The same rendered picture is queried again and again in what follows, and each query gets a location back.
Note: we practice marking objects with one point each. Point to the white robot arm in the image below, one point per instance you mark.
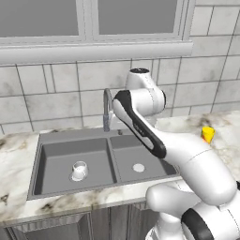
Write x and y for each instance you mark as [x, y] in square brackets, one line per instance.
[200, 165]

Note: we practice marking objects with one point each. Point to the small grey sink knob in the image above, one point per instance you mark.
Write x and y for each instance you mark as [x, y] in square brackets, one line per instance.
[120, 132]

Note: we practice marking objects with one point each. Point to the grey curved sink tap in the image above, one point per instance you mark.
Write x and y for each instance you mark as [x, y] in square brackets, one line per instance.
[107, 123]

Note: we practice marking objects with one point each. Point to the grey double basin sink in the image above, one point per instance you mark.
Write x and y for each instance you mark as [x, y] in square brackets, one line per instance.
[93, 156]

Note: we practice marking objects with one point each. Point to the white cup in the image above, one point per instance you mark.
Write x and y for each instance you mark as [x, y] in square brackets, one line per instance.
[78, 171]

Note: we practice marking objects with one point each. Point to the yellow cup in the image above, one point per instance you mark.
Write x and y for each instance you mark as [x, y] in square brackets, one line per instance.
[207, 132]

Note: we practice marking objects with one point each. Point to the grey framed window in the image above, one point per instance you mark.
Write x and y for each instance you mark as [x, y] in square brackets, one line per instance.
[93, 47]

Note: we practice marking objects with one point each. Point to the grey cupboard door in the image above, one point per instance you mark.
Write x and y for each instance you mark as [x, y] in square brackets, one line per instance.
[125, 223]
[56, 227]

